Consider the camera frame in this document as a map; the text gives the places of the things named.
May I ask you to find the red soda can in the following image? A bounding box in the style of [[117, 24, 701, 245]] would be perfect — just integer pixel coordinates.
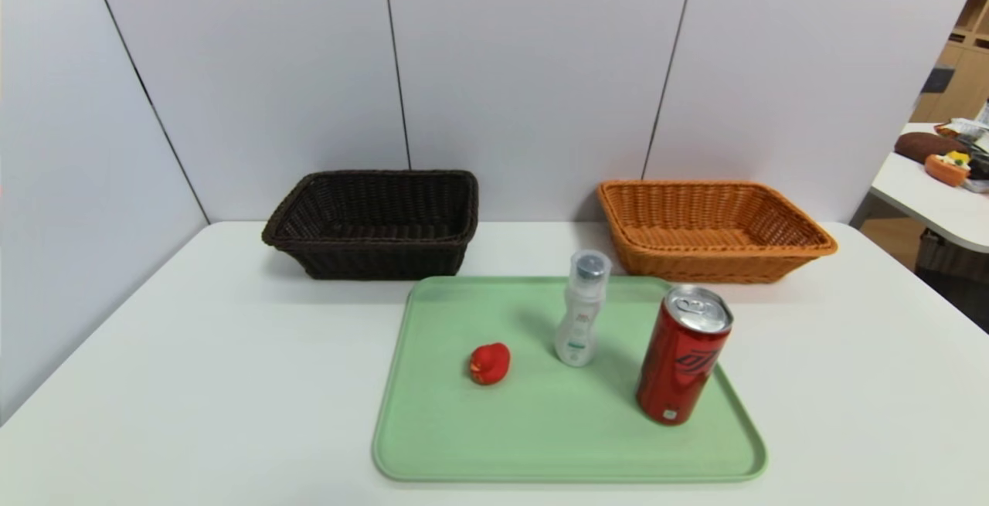
[[636, 284, 734, 426]]

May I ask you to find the crinkled snack bag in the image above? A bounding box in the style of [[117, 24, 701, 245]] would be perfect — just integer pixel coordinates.
[[933, 117, 989, 144]]

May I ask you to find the white bottle with clear cap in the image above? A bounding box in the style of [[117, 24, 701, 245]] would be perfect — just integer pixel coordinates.
[[554, 250, 613, 368]]

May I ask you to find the wooden shelf cabinet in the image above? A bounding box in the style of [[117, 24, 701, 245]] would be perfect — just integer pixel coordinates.
[[910, 0, 989, 124]]

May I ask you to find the orange toy food bowl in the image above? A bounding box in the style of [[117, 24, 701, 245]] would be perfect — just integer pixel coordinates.
[[924, 151, 971, 188]]

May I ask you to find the brown bread loaf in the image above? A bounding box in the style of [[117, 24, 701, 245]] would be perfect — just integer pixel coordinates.
[[895, 132, 967, 165]]

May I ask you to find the small black wall panel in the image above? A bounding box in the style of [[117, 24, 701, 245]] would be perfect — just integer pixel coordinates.
[[921, 66, 957, 94]]

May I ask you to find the orange wicker basket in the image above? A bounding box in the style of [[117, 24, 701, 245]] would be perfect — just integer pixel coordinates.
[[596, 179, 839, 284]]

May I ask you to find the white side table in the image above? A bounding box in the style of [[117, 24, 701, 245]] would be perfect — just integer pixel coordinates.
[[869, 121, 989, 253]]

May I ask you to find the dark brown wicker basket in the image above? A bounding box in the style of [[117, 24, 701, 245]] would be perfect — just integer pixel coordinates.
[[261, 170, 480, 281]]

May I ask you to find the light green plastic tray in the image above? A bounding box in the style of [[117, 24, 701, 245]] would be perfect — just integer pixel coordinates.
[[372, 275, 769, 484]]

